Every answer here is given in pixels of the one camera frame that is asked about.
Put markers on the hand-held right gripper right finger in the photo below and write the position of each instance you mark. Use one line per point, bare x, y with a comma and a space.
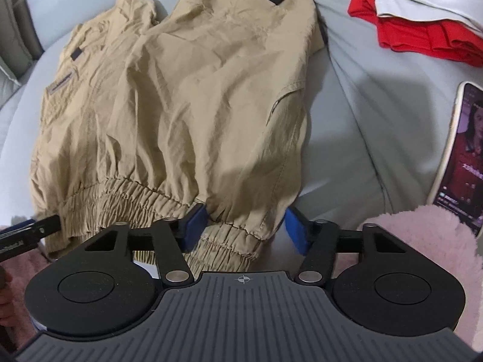
296, 230

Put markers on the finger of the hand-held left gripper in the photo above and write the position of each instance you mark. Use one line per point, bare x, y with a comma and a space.
34, 230

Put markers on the pink fluffy fleece cloth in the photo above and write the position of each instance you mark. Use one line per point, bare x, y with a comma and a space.
426, 233

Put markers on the smartphone with light case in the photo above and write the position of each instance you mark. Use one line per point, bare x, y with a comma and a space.
464, 151

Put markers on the red garment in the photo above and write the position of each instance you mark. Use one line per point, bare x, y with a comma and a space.
407, 34

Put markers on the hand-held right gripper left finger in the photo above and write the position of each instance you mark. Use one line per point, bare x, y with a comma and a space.
195, 221

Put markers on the khaki pants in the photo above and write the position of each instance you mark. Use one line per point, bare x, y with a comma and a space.
188, 101

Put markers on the grey sofa pillow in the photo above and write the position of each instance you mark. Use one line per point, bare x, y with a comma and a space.
15, 34

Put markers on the grey sofa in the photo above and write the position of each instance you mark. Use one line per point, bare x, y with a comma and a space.
369, 120

